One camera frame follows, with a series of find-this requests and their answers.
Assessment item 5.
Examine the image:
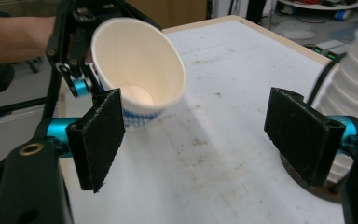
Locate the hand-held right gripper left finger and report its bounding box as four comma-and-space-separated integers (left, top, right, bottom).
46, 88, 126, 194

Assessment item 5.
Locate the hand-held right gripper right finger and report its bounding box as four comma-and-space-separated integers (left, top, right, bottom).
263, 87, 358, 187

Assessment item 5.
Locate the blue banded paper cup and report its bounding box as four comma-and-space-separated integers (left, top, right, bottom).
90, 17, 187, 129

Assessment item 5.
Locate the black cup holder brown base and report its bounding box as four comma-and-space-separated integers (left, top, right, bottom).
279, 51, 355, 204

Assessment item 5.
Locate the brown cardboard box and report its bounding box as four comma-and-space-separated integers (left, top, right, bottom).
125, 0, 208, 30

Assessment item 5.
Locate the white foam mat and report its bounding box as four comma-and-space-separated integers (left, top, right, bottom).
59, 20, 346, 224

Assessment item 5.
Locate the grey power supply box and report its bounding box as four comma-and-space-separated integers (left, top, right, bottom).
325, 45, 352, 61
311, 39, 344, 54

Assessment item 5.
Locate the white round table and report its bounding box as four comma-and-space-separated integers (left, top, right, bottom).
278, 0, 358, 12

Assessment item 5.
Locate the left hand-held gripper black cable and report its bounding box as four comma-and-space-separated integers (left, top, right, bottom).
41, 63, 63, 120

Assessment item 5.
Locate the black metal frame post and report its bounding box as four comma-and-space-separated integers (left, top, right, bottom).
246, 0, 268, 26

